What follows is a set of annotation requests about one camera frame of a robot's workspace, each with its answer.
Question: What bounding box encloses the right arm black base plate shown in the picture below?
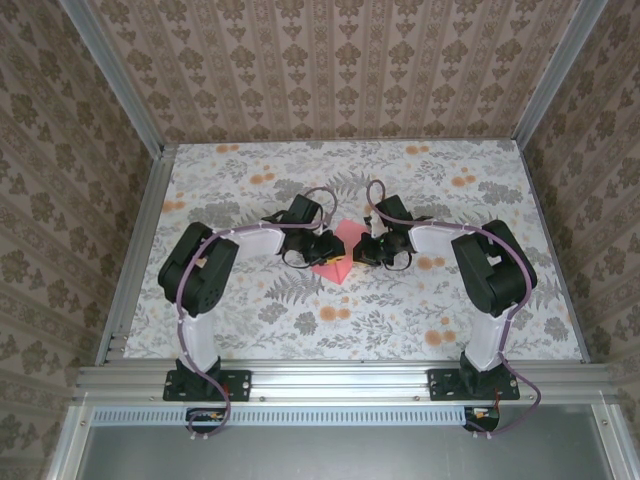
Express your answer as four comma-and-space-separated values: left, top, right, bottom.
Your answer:
427, 368, 521, 402

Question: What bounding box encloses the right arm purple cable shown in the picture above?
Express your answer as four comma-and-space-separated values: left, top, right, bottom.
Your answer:
366, 179, 545, 441

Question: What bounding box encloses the aluminium panel edge rail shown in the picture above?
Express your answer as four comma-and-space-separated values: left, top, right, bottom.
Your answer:
45, 405, 96, 480
589, 403, 634, 480

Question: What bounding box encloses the aluminium frame post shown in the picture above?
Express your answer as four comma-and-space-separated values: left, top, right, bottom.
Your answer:
510, 0, 606, 146
63, 0, 169, 160

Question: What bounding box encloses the pink cloth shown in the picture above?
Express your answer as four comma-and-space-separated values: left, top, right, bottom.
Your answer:
309, 218, 370, 287

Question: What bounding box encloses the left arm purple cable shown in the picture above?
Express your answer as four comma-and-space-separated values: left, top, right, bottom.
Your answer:
175, 186, 338, 442

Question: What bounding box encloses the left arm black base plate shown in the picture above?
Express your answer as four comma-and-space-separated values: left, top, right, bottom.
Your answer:
163, 368, 252, 402

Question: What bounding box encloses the long aluminium frame rail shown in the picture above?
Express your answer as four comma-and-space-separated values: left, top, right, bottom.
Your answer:
72, 363, 621, 405

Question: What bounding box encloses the gripper black cable loop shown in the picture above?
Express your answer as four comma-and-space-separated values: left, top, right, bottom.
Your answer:
383, 248, 414, 272
279, 247, 314, 272

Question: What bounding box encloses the left gripper black cable loop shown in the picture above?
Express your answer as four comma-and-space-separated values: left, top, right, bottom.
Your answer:
279, 247, 314, 272

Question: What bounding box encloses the right gripper black cable loop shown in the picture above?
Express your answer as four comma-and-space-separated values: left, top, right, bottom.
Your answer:
383, 248, 414, 272

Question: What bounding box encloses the grey metal sheet panel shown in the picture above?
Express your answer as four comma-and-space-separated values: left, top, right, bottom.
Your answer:
79, 422, 616, 480

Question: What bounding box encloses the black electronics box with wires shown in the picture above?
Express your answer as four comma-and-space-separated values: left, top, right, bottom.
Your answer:
185, 407, 227, 434
462, 403, 502, 432

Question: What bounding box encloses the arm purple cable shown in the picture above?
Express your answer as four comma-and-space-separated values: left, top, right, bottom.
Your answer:
175, 186, 338, 442
366, 179, 545, 441

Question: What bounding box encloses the floral patterned table cover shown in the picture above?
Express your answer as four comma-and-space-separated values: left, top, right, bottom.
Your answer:
122, 140, 586, 361

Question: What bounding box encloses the white slotted cable duct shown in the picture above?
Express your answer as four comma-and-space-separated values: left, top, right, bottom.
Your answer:
91, 404, 469, 425

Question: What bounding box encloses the aluminium table side rail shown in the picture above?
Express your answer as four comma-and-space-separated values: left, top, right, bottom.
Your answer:
94, 144, 176, 366

